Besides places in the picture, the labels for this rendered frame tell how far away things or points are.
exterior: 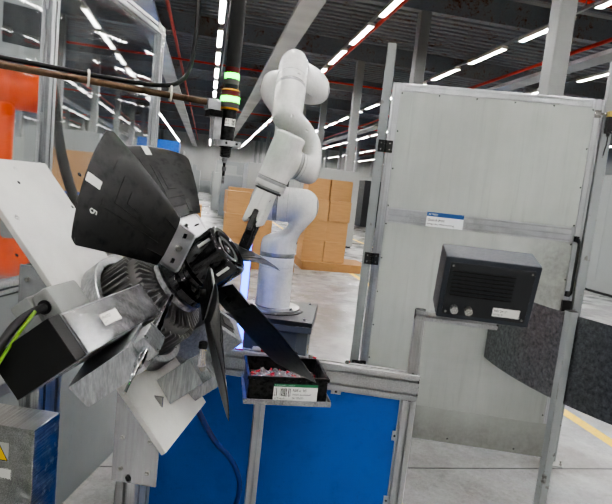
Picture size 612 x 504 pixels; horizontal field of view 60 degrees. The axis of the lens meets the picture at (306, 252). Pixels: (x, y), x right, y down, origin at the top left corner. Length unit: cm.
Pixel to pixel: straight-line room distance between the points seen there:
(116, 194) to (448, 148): 230
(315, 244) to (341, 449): 773
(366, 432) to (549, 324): 127
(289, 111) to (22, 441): 101
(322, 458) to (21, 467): 88
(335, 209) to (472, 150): 642
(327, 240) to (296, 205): 762
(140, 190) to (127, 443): 54
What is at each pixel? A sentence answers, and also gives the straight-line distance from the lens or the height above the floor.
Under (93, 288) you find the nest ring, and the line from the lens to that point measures 116.
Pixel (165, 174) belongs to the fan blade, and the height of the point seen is 137.
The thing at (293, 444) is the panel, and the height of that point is 58.
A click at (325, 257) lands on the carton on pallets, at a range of 941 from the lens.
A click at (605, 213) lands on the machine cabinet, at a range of 1165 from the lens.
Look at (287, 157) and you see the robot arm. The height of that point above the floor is 145.
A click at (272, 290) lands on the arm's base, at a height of 102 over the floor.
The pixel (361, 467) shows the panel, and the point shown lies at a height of 54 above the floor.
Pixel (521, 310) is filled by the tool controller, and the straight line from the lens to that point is 162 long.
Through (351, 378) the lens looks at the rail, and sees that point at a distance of 164.
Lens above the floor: 137
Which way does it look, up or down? 7 degrees down
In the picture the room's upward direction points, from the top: 6 degrees clockwise
